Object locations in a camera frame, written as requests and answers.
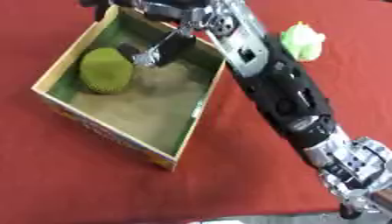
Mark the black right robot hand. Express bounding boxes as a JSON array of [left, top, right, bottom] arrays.
[[78, 0, 212, 68]]

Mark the light green soft toy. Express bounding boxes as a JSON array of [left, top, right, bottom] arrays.
[[278, 20, 328, 63]]

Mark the tan cardboard box green inside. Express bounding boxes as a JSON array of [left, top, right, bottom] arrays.
[[29, 4, 228, 172]]

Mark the green round toy fruit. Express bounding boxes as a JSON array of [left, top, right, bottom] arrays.
[[78, 46, 137, 95]]

